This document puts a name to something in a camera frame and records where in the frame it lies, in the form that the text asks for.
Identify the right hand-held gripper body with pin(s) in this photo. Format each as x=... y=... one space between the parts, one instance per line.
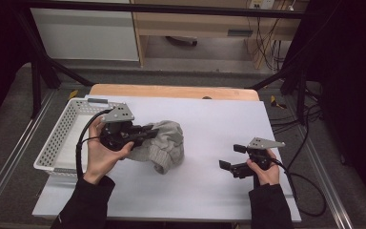
x=257 y=156

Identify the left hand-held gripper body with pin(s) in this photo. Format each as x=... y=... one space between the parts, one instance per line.
x=117 y=127

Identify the grey knitted garment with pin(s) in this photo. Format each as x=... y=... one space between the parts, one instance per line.
x=168 y=143

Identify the white perforated plastic basket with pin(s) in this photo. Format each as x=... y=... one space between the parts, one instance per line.
x=60 y=127

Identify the person's right hand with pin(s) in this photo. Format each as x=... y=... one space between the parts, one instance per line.
x=267 y=176

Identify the person's left hand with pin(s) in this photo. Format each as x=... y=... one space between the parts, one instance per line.
x=100 y=159

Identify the white board sheet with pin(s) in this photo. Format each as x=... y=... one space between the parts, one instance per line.
x=209 y=127

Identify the wooden table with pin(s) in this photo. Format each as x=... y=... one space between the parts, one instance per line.
x=171 y=91

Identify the yellow tape piece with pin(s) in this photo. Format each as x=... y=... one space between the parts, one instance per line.
x=73 y=94
x=275 y=102

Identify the white cabinet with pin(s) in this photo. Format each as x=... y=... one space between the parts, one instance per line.
x=82 y=35

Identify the wooden desk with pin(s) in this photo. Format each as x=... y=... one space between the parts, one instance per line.
x=203 y=22

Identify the white power strip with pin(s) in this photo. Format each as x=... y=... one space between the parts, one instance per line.
x=262 y=4

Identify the aluminium rail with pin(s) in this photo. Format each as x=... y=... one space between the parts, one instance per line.
x=327 y=191
x=12 y=159

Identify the black metal frame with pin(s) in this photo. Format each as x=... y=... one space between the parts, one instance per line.
x=41 y=70

